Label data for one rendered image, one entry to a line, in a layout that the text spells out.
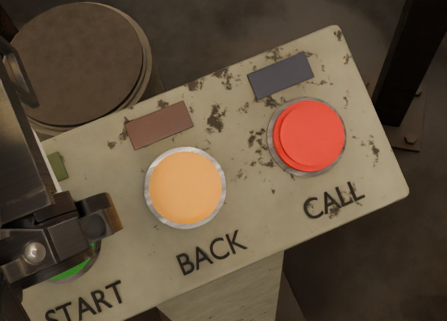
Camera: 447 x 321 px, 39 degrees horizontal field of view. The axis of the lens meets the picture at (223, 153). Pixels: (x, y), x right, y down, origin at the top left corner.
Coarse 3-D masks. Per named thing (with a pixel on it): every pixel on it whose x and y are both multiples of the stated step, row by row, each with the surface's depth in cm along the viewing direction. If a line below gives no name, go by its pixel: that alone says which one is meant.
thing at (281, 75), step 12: (288, 60) 36; (300, 60) 36; (252, 72) 35; (264, 72) 36; (276, 72) 36; (288, 72) 36; (300, 72) 36; (312, 72) 36; (252, 84) 35; (264, 84) 35; (276, 84) 36; (288, 84) 36; (264, 96) 35
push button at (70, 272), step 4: (92, 244) 34; (88, 260) 34; (80, 264) 33; (84, 264) 34; (72, 268) 33; (76, 268) 33; (80, 268) 33; (64, 272) 33; (68, 272) 33; (72, 272) 33; (76, 272) 33; (56, 276) 33; (60, 276) 33; (64, 276) 33; (68, 276) 33
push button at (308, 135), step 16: (288, 112) 35; (304, 112) 35; (320, 112) 35; (288, 128) 34; (304, 128) 35; (320, 128) 35; (336, 128) 35; (288, 144) 34; (304, 144) 35; (320, 144) 35; (336, 144) 35; (288, 160) 35; (304, 160) 34; (320, 160) 35
